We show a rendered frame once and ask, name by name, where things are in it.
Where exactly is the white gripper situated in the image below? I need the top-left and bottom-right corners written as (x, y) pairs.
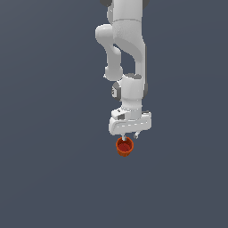
top-left (108, 107), bottom-right (153, 143)

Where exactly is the small red cup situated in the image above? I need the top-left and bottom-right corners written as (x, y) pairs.
top-left (115, 136), bottom-right (134, 158)

